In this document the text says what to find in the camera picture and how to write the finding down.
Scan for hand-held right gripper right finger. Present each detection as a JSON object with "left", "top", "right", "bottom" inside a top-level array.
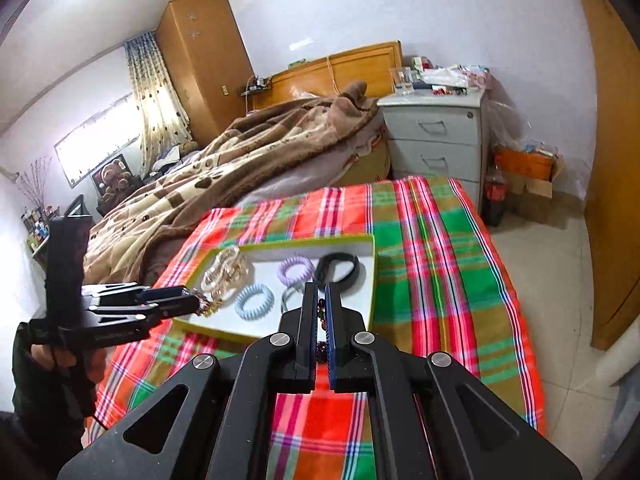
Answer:
[{"left": 325, "top": 281, "right": 583, "bottom": 480}]

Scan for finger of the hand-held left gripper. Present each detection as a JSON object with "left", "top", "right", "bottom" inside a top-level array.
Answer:
[
  {"left": 82, "top": 283, "right": 188, "bottom": 307},
  {"left": 92, "top": 295, "right": 202, "bottom": 326}
]

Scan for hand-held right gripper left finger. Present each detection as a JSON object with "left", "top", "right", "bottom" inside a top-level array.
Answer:
[{"left": 57, "top": 281, "right": 319, "bottom": 480}]

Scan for dark beaded bracelet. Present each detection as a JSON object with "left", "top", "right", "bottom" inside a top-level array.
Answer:
[{"left": 315, "top": 297, "right": 332, "bottom": 366}]

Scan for grey spiral hair tie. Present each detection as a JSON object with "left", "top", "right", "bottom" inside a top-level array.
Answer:
[{"left": 279, "top": 284, "right": 307, "bottom": 313}]

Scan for clear hair claw clip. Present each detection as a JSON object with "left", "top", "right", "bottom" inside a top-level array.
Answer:
[{"left": 200, "top": 246, "right": 252, "bottom": 317}]

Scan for purple spiral hair tie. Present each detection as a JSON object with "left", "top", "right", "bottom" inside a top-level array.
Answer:
[{"left": 278, "top": 256, "right": 315, "bottom": 287}]

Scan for black wristband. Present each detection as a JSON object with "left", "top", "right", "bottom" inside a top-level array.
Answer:
[{"left": 313, "top": 253, "right": 361, "bottom": 289}]

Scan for light blue spiral hair tie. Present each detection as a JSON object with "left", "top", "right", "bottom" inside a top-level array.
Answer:
[{"left": 234, "top": 284, "right": 274, "bottom": 322}]

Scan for yellow-green cardboard box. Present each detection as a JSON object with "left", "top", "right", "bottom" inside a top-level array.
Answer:
[{"left": 172, "top": 233, "right": 377, "bottom": 346}]

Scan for person's left forearm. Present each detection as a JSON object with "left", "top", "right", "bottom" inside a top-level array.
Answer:
[{"left": 11, "top": 322, "right": 91, "bottom": 456}]

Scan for person's left hand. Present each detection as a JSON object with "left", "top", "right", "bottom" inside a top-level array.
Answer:
[{"left": 31, "top": 342, "right": 71, "bottom": 373}]

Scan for shelf with bottles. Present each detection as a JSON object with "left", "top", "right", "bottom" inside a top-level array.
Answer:
[{"left": 20, "top": 204, "right": 53, "bottom": 256}]

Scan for dried branches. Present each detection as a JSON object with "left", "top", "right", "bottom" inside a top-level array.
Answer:
[{"left": 14, "top": 156, "right": 53, "bottom": 206}]

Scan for teddy bear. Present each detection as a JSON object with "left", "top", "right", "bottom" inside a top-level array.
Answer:
[{"left": 90, "top": 154, "right": 135, "bottom": 196}]

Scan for plaid bed sheet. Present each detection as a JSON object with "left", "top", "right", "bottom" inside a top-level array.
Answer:
[{"left": 85, "top": 177, "right": 548, "bottom": 480}]

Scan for brown patterned blanket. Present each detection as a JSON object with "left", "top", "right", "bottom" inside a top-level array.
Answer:
[{"left": 82, "top": 80, "right": 391, "bottom": 286}]

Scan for window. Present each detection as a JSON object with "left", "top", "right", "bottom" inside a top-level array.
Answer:
[{"left": 54, "top": 92, "right": 142, "bottom": 188}]

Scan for dotted curtain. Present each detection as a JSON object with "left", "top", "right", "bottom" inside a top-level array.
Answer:
[{"left": 124, "top": 31, "right": 192, "bottom": 178}]

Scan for grey nightstand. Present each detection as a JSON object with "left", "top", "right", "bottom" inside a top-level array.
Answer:
[{"left": 377, "top": 87, "right": 488, "bottom": 218}]

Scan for power strip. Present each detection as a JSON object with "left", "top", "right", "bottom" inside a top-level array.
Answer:
[{"left": 240, "top": 76, "right": 273, "bottom": 96}]

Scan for wooden wardrobe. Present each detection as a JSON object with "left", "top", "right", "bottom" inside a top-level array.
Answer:
[{"left": 156, "top": 0, "right": 256, "bottom": 148}]

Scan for orange box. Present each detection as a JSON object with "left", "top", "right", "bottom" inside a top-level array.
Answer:
[{"left": 495, "top": 146, "right": 557, "bottom": 181}]

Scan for clear glass container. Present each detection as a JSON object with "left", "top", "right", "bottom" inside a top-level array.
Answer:
[{"left": 392, "top": 66, "right": 417, "bottom": 95}]

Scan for wooden headboard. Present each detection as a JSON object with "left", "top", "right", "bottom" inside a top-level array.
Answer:
[{"left": 250, "top": 40, "right": 404, "bottom": 111}]

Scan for clear plastic bag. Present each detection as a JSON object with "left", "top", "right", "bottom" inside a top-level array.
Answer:
[{"left": 487, "top": 95, "right": 531, "bottom": 151}]

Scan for pile of small clutter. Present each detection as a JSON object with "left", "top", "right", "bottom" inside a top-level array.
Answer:
[{"left": 412, "top": 57, "right": 493, "bottom": 96}]

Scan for wooden door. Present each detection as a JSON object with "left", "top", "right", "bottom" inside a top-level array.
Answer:
[{"left": 570, "top": 0, "right": 640, "bottom": 351}]

